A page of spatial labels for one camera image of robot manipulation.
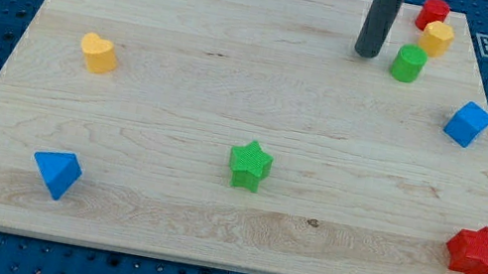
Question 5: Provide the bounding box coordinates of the yellow heart block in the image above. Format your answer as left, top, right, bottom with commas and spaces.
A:
80, 32, 118, 73

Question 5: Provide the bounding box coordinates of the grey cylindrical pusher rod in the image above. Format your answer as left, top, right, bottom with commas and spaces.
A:
354, 0, 405, 59

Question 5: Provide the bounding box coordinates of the yellow hexagon block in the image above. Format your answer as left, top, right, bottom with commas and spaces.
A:
418, 21, 455, 58

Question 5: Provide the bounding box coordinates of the blue cube block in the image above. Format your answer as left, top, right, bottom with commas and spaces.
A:
442, 101, 488, 148

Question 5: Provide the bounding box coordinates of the red cylinder block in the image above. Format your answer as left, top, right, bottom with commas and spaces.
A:
414, 0, 450, 30

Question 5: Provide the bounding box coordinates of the blue triangle block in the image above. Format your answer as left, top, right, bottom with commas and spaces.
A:
34, 151, 82, 201

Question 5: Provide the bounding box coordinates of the red star block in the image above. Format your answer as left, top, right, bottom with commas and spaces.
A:
445, 226, 488, 274

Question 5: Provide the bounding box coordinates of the green star block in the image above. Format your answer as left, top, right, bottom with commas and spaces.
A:
228, 141, 274, 194

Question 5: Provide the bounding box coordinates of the green cylinder block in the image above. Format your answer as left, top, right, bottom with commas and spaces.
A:
390, 44, 428, 83

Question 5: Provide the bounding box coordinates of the light wooden board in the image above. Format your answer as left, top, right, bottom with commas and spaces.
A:
0, 0, 488, 274

